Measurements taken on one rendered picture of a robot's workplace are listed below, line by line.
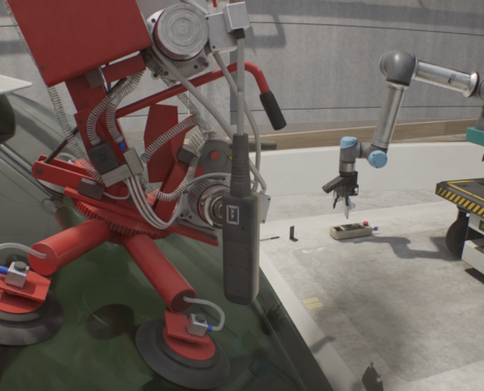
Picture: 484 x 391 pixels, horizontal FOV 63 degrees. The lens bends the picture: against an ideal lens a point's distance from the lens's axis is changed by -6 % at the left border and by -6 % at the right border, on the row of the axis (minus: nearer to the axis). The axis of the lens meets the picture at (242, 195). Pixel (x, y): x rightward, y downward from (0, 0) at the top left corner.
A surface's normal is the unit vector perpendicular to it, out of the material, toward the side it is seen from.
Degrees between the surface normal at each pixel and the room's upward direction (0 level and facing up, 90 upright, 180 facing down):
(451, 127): 90
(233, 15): 81
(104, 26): 90
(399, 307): 0
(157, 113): 90
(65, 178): 90
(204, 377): 39
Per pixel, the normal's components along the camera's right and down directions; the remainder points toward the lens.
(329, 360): -0.57, -0.71
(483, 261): -0.97, 0.08
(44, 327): 0.72, -0.64
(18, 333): 0.62, -0.65
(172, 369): 0.34, -0.76
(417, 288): 0.00, -0.94
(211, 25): 0.25, 0.17
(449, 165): 0.00, 0.33
